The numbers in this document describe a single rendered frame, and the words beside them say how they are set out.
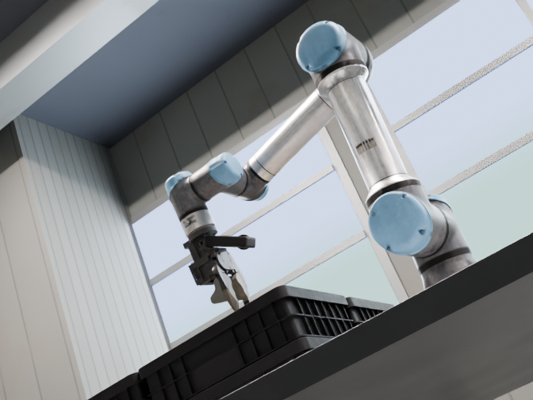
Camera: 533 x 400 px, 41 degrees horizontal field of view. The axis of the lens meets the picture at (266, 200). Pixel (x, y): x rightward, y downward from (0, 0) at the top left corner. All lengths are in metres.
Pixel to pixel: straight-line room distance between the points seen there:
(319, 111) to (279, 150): 0.13
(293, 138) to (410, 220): 0.46
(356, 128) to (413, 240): 0.27
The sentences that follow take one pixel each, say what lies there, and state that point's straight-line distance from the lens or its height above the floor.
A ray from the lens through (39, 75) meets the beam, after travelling 3.55.
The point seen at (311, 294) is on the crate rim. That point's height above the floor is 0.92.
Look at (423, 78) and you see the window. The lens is 3.62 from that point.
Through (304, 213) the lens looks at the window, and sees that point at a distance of 3.67.
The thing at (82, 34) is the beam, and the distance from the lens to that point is 3.40.
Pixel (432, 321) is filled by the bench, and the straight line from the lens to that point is 0.87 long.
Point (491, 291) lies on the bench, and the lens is 0.86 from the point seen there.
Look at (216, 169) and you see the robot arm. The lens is 1.65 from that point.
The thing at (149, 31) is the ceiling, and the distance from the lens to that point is 3.85.
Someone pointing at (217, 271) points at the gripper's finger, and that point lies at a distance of 1.63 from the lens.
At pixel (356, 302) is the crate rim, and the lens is 1.68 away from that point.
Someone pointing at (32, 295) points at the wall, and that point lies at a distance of 3.69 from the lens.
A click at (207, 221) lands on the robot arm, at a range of 1.69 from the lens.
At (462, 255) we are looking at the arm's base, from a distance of 1.51.
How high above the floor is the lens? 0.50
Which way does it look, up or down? 25 degrees up
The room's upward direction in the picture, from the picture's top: 23 degrees counter-clockwise
